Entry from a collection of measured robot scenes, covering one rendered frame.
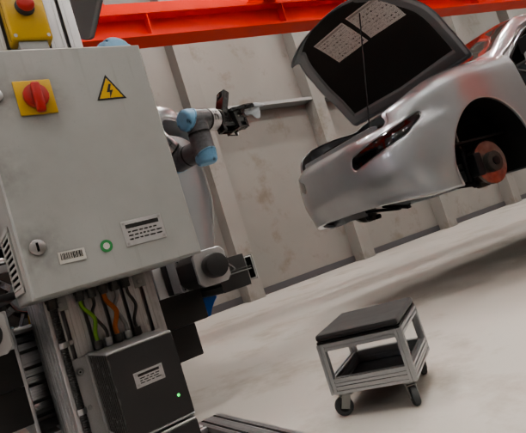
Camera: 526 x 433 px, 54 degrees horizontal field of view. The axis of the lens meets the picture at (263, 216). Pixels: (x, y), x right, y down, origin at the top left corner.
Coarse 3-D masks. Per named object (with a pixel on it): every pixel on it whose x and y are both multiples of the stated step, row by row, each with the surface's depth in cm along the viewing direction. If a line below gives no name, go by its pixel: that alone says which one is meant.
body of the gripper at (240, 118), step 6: (234, 108) 186; (222, 114) 180; (228, 114) 186; (234, 114) 185; (240, 114) 188; (228, 120) 185; (234, 120) 186; (240, 120) 186; (246, 120) 188; (222, 126) 182; (228, 126) 185; (234, 126) 186; (240, 126) 185; (246, 126) 188; (222, 132) 183; (228, 132) 187
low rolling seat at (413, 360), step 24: (360, 312) 231; (384, 312) 213; (408, 312) 217; (336, 336) 206; (360, 336) 202; (384, 336) 198; (360, 360) 241; (384, 360) 231; (408, 360) 194; (336, 384) 207; (360, 384) 203; (384, 384) 199; (408, 384) 198; (336, 408) 208
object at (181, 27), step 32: (192, 0) 554; (224, 0) 570; (256, 0) 558; (288, 0) 562; (320, 0) 581; (448, 0) 681; (480, 0) 707; (512, 0) 716; (96, 32) 482; (128, 32) 494; (160, 32) 507; (192, 32) 509; (224, 32) 532; (256, 32) 556; (288, 32) 582
